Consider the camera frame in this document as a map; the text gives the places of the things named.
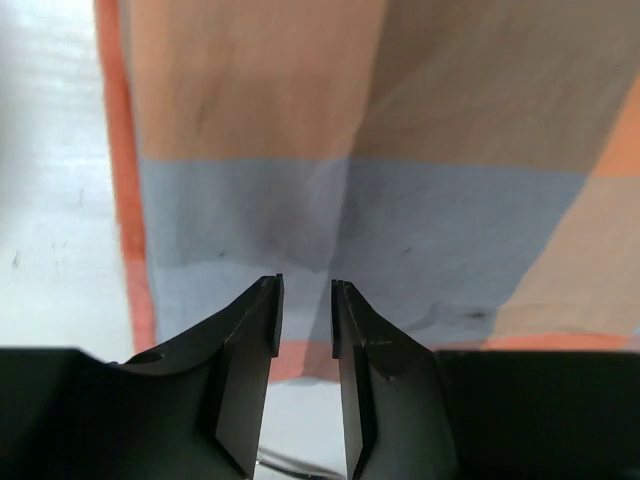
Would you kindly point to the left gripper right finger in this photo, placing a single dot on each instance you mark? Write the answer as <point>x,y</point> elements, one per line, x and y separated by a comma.
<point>394,418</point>

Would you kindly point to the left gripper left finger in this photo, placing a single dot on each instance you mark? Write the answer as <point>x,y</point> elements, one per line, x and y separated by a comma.
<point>193,405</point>

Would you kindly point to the checkered orange grey cloth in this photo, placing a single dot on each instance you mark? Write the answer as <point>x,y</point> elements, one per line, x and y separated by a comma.
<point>471,166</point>

